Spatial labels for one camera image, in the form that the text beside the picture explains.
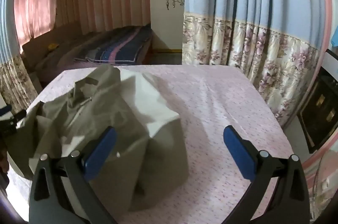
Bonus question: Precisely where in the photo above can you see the pink floral table cloth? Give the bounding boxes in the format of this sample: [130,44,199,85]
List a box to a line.
[5,64,297,224]

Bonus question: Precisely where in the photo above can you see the narrow blue floral curtain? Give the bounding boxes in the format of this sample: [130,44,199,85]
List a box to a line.
[0,0,39,113]

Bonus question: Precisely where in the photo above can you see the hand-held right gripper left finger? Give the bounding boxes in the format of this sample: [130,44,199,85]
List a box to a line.
[29,126,118,224]

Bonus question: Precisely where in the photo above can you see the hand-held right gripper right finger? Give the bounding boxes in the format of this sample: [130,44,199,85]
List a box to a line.
[222,125,309,224]

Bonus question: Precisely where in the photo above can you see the grey and white jacket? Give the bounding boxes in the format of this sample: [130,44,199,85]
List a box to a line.
[16,64,189,211]

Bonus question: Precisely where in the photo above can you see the pink window curtain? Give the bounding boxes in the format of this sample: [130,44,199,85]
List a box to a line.
[13,0,57,45]

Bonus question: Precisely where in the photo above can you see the wide blue floral curtain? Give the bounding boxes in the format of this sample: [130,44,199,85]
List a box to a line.
[182,0,326,127]

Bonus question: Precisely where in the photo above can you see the white appliance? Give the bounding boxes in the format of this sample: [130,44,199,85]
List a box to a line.
[323,49,338,77]

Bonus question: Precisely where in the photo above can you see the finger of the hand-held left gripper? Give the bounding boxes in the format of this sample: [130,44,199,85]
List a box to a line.
[11,109,27,123]

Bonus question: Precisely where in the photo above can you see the metal flexible hose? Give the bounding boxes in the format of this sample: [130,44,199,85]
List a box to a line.
[309,155,326,215]

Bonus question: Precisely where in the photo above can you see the white wardrobe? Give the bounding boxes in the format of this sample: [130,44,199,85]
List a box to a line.
[149,0,187,51]

